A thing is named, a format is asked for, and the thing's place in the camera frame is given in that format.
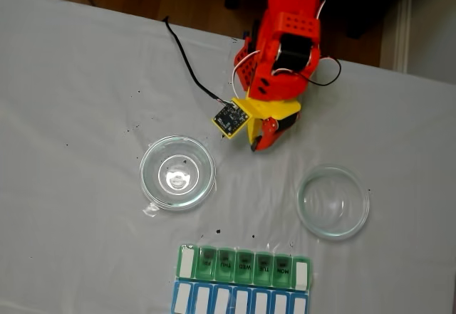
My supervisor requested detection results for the blue green pill organizer box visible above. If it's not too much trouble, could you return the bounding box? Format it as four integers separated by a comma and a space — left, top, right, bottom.
170, 244, 314, 314

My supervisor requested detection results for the clear glass bowl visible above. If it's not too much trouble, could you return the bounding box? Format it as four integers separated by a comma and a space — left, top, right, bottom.
296, 164, 371, 241
138, 135, 217, 212

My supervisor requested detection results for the white door trim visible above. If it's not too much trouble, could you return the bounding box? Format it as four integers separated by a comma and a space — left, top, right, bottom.
393, 0, 414, 75

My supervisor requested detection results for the yellow mounted camera board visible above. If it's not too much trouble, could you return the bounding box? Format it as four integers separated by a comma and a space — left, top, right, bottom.
212, 97, 253, 140

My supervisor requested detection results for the black camera cable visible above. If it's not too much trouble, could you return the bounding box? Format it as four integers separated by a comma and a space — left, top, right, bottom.
162, 15, 232, 108

